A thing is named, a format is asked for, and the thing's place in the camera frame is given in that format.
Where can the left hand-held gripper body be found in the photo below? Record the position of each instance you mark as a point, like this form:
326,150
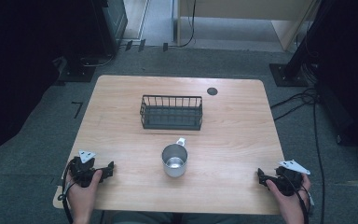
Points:
82,172

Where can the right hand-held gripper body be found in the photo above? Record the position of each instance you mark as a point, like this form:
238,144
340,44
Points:
287,182

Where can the metal cup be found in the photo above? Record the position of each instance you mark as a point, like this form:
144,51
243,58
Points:
174,161

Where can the person's right hand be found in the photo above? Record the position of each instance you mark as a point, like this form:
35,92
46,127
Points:
289,203

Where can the person's left hand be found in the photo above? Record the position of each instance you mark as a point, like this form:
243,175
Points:
82,199

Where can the dark round table grommet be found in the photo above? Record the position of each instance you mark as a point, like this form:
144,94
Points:
212,91

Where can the black flat stand base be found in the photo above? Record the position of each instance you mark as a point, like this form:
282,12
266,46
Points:
76,73

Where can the black metal stand with base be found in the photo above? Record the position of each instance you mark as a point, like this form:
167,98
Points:
292,74

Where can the dark curtain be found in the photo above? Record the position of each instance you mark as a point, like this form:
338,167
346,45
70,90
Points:
351,68
18,62

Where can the black equipment cabinet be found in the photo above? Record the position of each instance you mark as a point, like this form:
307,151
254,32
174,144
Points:
110,25

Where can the light wooden cabinet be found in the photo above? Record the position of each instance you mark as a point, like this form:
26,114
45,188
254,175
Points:
248,12

